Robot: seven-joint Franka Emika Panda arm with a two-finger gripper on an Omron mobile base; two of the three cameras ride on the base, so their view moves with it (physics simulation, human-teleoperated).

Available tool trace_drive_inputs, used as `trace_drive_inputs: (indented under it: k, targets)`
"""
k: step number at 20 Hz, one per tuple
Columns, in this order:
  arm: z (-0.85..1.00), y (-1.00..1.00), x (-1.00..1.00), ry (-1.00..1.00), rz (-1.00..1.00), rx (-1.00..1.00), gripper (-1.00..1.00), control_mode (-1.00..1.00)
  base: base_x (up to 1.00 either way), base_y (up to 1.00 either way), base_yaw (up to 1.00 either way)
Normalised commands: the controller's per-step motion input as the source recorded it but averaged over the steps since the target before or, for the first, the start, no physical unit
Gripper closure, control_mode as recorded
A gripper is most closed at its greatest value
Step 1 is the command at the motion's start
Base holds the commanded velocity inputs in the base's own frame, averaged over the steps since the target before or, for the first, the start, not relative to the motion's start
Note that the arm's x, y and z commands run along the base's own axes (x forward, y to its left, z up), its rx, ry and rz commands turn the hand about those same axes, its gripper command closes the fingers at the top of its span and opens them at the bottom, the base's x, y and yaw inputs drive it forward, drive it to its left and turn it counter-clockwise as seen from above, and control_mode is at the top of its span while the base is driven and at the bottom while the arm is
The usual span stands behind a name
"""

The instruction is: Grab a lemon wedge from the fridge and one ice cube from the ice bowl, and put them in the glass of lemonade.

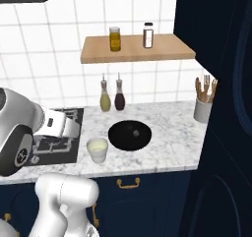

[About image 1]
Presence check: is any gold cupboard door handle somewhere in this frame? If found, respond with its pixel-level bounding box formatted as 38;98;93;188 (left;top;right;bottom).
2;212;13;224
91;203;100;229

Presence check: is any spice jar with black lid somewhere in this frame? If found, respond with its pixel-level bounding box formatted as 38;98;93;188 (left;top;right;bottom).
143;22;156;49

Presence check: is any white glass of lemonade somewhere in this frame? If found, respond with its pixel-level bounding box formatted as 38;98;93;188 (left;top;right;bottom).
86;137;109;165

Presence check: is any dark vinegar bottle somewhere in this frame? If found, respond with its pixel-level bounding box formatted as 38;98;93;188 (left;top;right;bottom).
113;72;127;112

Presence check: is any wooden spatula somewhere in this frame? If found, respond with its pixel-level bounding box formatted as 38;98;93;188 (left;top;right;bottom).
210;78;219;101

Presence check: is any black hob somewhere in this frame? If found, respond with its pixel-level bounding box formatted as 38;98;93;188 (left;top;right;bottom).
23;107;85;167

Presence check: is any navy cupboard door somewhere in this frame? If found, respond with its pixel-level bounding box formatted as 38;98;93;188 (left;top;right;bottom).
0;181;41;237
94;195;185;237

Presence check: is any yellow oil bottle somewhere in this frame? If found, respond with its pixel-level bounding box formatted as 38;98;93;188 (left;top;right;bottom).
99;73;112;113

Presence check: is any wooden wall shelf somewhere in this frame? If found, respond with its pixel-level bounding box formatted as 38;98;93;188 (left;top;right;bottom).
80;33;197;65

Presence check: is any wooden spoon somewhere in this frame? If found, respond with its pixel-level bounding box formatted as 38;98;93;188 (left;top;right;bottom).
194;77;203;101

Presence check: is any yellow jar with pale lid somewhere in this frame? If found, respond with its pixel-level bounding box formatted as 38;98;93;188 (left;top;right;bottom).
108;26;122;53

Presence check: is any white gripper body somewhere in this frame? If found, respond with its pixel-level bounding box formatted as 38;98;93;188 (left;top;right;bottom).
63;115;82;140

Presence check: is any dark navy fridge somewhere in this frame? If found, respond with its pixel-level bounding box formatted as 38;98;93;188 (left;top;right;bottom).
173;0;252;237

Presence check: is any gold drawer handle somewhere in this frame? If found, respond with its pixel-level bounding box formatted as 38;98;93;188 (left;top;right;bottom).
116;177;142;190

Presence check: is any navy drawer front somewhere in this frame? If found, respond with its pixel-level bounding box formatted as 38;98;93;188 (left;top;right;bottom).
93;170;193;198

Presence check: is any white utensil pot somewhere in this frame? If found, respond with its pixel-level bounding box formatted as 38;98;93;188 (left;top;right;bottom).
193;96;214;124

